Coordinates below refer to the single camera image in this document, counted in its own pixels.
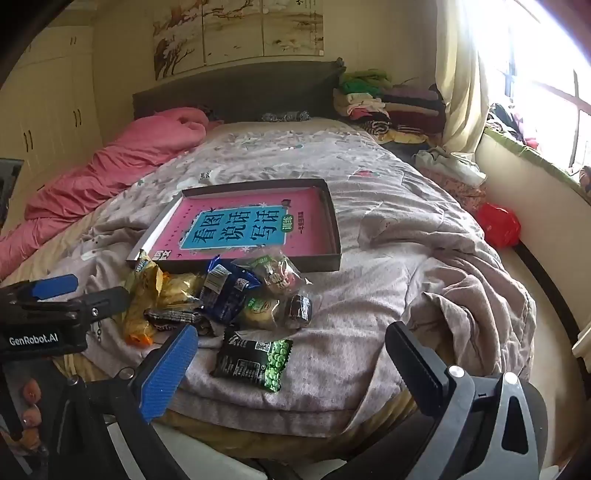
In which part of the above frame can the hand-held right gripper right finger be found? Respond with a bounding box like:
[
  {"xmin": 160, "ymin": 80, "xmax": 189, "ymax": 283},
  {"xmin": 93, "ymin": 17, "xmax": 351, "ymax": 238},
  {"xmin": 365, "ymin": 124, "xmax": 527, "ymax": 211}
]
[{"xmin": 385, "ymin": 320, "xmax": 541, "ymax": 480}]

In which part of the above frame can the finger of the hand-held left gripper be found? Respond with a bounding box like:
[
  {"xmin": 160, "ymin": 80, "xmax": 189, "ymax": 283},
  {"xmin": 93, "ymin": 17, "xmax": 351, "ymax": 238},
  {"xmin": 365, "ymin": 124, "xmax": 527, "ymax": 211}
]
[
  {"xmin": 67, "ymin": 286, "xmax": 131, "ymax": 324},
  {"xmin": 28, "ymin": 274, "xmax": 79, "ymax": 301}
]

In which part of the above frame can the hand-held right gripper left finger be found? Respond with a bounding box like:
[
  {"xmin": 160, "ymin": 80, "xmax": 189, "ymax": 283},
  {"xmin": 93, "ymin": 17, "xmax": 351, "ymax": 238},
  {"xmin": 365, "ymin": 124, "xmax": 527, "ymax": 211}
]
[{"xmin": 51, "ymin": 323, "xmax": 199, "ymax": 480}]

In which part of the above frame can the yellow blue-label snack packet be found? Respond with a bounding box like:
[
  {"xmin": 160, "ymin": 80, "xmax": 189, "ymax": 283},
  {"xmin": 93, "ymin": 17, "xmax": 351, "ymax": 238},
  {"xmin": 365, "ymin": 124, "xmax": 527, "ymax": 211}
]
[{"xmin": 124, "ymin": 249, "xmax": 164, "ymax": 305}]

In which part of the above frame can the dark chocolate bar wrapper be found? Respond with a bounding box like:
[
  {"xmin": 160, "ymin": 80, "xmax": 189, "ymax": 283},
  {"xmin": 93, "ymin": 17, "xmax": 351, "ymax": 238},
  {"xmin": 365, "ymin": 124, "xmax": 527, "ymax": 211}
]
[{"xmin": 144, "ymin": 308, "xmax": 215, "ymax": 335}]

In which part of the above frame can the pale yellow-green snack packet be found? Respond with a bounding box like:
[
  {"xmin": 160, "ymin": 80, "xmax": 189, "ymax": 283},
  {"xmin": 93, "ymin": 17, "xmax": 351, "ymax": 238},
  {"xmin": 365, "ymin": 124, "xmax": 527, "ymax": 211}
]
[{"xmin": 157, "ymin": 272, "xmax": 206, "ymax": 312}]

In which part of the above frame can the black green pea packet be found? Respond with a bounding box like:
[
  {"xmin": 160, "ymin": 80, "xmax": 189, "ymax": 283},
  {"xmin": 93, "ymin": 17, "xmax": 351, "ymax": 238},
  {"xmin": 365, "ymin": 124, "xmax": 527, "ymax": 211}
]
[{"xmin": 211, "ymin": 329, "xmax": 295, "ymax": 393}]

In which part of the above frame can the blue foil snack packet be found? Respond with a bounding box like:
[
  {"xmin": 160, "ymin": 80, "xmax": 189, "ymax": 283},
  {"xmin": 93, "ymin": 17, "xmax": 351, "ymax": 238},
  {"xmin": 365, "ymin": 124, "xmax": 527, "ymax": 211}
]
[{"xmin": 196, "ymin": 256, "xmax": 262, "ymax": 321}]

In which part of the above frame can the green-label round pastry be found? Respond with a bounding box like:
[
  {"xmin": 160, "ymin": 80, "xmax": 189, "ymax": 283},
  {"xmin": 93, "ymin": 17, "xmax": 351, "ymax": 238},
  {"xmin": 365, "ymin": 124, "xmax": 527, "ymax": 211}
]
[{"xmin": 240, "ymin": 295, "xmax": 282, "ymax": 330}]

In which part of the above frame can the brown cake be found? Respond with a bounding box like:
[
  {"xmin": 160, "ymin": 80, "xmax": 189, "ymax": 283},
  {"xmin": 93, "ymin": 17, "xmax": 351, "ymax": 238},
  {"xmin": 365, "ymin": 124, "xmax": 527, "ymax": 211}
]
[{"xmin": 281, "ymin": 293, "xmax": 315, "ymax": 329}]

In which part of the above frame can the clear candy bag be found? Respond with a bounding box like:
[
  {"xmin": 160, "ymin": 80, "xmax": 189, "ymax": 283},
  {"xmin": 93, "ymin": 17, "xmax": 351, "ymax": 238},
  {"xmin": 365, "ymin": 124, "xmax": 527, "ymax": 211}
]
[{"xmin": 231, "ymin": 249, "xmax": 312, "ymax": 296}]

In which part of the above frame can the dark cardboard box tray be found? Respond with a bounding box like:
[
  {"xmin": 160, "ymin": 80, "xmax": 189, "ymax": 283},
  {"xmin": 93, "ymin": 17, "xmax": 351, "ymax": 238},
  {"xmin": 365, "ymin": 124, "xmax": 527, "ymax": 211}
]
[{"xmin": 127, "ymin": 178, "xmax": 342, "ymax": 274}]

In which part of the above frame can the person's left hand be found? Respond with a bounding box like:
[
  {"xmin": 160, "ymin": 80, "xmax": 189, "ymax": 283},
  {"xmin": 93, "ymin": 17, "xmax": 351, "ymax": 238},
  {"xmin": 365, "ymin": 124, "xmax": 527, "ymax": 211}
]
[{"xmin": 18, "ymin": 378, "xmax": 44, "ymax": 455}]

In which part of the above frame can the pink quilt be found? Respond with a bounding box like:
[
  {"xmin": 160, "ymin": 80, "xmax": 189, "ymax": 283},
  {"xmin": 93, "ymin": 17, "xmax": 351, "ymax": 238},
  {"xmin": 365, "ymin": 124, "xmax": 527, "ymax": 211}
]
[{"xmin": 0, "ymin": 107, "xmax": 222, "ymax": 280}]

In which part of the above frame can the red plastic bag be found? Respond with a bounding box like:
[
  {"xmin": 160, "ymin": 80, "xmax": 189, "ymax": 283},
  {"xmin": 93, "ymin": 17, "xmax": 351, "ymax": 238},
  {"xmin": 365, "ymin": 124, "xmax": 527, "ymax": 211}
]
[{"xmin": 475, "ymin": 202, "xmax": 522, "ymax": 250}]

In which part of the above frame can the cream wardrobe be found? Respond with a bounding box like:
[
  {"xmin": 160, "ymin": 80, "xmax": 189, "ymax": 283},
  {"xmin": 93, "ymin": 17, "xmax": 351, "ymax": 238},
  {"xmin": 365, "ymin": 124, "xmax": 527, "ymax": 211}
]
[{"xmin": 0, "ymin": 25, "xmax": 105, "ymax": 232}]

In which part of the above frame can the pink floral cloth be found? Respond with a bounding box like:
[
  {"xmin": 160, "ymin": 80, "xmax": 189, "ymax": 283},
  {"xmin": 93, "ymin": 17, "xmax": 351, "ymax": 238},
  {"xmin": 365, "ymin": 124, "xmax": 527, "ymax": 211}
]
[{"xmin": 429, "ymin": 175, "xmax": 485, "ymax": 213}]

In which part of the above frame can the pink book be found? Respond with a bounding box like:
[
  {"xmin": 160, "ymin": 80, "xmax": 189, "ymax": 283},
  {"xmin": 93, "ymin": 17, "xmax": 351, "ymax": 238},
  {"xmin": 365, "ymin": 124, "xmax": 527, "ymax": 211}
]
[{"xmin": 159, "ymin": 191, "xmax": 335, "ymax": 261}]

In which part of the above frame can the white cloth bundle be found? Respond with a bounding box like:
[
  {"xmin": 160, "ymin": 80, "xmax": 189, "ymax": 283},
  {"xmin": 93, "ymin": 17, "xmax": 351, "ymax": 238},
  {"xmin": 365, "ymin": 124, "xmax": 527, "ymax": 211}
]
[{"xmin": 413, "ymin": 147, "xmax": 488, "ymax": 188}]

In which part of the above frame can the grey bed headboard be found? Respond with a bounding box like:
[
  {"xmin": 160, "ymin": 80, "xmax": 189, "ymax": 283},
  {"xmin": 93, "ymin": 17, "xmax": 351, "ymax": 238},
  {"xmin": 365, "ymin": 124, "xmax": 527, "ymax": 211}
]
[{"xmin": 132, "ymin": 60, "xmax": 347, "ymax": 125}]

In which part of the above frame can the dark patterned pillow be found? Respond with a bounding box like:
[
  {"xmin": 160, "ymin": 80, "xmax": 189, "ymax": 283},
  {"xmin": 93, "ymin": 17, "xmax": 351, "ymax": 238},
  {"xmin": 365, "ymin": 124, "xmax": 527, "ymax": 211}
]
[{"xmin": 261, "ymin": 110, "xmax": 310, "ymax": 123}]

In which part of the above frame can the clutter on window sill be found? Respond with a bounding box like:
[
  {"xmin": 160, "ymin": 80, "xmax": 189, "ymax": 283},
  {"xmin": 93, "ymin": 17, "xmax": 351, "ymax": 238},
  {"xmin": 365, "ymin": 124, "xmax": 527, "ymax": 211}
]
[{"xmin": 487, "ymin": 104, "xmax": 541, "ymax": 148}]

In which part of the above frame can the pile of folded clothes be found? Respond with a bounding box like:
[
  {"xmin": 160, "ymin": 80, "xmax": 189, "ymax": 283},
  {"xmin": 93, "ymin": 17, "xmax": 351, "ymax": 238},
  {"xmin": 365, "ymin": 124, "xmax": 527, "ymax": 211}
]
[{"xmin": 333, "ymin": 69, "xmax": 446, "ymax": 144}]

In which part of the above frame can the cream curtain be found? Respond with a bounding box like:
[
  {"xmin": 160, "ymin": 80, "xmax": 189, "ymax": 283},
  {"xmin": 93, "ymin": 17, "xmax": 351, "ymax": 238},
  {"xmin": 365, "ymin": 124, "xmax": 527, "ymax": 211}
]
[{"xmin": 436, "ymin": 0, "xmax": 490, "ymax": 162}]

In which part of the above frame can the window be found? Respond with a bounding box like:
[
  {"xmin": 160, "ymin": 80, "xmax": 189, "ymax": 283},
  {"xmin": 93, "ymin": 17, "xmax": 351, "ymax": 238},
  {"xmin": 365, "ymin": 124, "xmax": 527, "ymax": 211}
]
[{"xmin": 480, "ymin": 0, "xmax": 591, "ymax": 176}]

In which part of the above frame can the tree wall painting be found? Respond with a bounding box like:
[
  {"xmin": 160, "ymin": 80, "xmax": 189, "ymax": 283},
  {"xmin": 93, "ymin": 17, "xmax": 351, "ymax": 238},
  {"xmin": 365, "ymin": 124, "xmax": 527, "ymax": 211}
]
[{"xmin": 152, "ymin": 0, "xmax": 325, "ymax": 81}]

